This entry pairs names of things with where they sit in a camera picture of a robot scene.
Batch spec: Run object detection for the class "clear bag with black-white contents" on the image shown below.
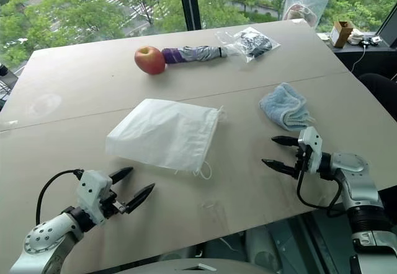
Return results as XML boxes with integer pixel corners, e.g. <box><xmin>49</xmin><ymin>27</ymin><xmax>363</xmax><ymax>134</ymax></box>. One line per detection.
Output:
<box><xmin>214</xmin><ymin>27</ymin><xmax>282</xmax><ymax>64</ymax></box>

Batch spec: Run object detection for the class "clear zip bag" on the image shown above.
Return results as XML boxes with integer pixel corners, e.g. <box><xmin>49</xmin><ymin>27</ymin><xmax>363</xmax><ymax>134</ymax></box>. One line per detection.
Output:
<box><xmin>282</xmin><ymin>0</ymin><xmax>330</xmax><ymax>29</ymax></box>

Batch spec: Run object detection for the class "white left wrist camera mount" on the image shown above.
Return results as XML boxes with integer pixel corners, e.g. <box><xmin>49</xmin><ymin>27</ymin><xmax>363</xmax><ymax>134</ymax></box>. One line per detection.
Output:
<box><xmin>76</xmin><ymin>170</ymin><xmax>113</xmax><ymax>226</ymax></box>

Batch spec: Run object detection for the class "red apple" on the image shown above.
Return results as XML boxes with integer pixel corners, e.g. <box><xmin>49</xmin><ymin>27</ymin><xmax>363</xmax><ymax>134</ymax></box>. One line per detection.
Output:
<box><xmin>134</xmin><ymin>45</ymin><xmax>166</xmax><ymax>76</ymax></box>

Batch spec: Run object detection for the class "dark side shelf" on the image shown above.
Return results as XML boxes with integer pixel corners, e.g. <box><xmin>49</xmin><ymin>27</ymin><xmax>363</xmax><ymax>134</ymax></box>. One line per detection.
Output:
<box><xmin>316</xmin><ymin>31</ymin><xmax>397</xmax><ymax>79</ymax></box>

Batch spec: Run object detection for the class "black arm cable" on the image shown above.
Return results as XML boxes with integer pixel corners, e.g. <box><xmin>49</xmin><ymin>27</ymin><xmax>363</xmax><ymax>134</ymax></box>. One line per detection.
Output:
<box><xmin>35</xmin><ymin>169</ymin><xmax>84</xmax><ymax>226</ymax></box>
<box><xmin>296</xmin><ymin>171</ymin><xmax>344</xmax><ymax>218</ymax></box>

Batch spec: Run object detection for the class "black window frame post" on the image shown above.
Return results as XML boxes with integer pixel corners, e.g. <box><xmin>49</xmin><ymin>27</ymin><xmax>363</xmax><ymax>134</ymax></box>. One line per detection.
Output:
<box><xmin>177</xmin><ymin>0</ymin><xmax>202</xmax><ymax>33</ymax></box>

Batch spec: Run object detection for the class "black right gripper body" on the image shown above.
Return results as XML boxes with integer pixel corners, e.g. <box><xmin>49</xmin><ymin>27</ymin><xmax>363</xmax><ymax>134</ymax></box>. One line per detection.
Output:
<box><xmin>292</xmin><ymin>145</ymin><xmax>311</xmax><ymax>179</ymax></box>

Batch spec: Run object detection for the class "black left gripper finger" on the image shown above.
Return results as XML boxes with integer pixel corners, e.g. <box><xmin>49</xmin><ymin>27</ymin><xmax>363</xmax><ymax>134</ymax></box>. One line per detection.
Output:
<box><xmin>125</xmin><ymin>183</ymin><xmax>156</xmax><ymax>214</ymax></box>
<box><xmin>108</xmin><ymin>167</ymin><xmax>134</xmax><ymax>185</ymax></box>

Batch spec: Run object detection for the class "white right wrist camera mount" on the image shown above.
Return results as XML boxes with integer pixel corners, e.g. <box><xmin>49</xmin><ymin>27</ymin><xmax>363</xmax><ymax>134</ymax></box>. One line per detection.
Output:
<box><xmin>297</xmin><ymin>126</ymin><xmax>323</xmax><ymax>174</ymax></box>

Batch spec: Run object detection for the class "white drawstring bag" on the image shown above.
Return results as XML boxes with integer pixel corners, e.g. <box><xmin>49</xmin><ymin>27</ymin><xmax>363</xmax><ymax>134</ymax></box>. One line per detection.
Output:
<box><xmin>104</xmin><ymin>98</ymin><xmax>227</xmax><ymax>181</ymax></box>

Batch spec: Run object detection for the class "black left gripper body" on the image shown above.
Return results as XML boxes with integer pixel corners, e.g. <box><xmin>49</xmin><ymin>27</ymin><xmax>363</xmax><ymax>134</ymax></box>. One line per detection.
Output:
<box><xmin>97</xmin><ymin>190</ymin><xmax>130</xmax><ymax>220</ymax></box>

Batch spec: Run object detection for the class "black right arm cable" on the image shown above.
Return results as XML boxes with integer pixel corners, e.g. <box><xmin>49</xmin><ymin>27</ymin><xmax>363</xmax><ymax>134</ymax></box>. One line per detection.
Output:
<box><xmin>296</xmin><ymin>171</ymin><xmax>344</xmax><ymax>218</ymax></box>

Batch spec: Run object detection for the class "small open cardboard box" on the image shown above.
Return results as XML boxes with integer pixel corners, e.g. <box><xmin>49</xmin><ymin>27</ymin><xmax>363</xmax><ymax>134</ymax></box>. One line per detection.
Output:
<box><xmin>329</xmin><ymin>20</ymin><xmax>354</xmax><ymax>48</ymax></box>

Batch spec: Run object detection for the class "white cable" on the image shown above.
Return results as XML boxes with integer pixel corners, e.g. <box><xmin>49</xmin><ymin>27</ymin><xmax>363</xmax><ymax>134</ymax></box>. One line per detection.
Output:
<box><xmin>350</xmin><ymin>43</ymin><xmax>368</xmax><ymax>74</ymax></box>

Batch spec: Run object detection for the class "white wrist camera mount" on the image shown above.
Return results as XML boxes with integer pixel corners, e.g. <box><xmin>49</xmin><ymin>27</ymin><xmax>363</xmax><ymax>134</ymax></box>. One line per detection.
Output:
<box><xmin>76</xmin><ymin>170</ymin><xmax>113</xmax><ymax>226</ymax></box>
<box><xmin>297</xmin><ymin>126</ymin><xmax>323</xmax><ymax>174</ymax></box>

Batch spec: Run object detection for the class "light blue cloth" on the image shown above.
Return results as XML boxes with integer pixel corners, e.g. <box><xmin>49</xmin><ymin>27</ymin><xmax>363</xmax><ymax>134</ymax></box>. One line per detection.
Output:
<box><xmin>259</xmin><ymin>82</ymin><xmax>316</xmax><ymax>132</ymax></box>

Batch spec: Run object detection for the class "folded purple silver umbrella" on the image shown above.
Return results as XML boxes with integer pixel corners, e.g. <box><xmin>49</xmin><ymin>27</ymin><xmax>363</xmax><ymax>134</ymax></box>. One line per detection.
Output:
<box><xmin>161</xmin><ymin>45</ymin><xmax>230</xmax><ymax>64</ymax></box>

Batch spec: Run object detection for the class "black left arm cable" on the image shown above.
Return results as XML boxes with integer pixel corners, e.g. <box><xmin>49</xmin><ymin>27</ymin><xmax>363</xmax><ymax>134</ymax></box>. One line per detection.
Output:
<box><xmin>35</xmin><ymin>169</ymin><xmax>84</xmax><ymax>226</ymax></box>

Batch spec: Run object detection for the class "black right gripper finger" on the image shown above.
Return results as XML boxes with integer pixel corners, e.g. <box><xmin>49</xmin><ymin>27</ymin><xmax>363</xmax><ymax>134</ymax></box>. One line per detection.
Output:
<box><xmin>261</xmin><ymin>158</ymin><xmax>299</xmax><ymax>179</ymax></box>
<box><xmin>271</xmin><ymin>135</ymin><xmax>300</xmax><ymax>148</ymax></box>

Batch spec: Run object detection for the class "small white device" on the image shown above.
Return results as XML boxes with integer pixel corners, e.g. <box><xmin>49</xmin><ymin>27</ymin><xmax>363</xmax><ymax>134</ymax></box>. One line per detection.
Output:
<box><xmin>359</xmin><ymin>35</ymin><xmax>383</xmax><ymax>47</ymax></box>

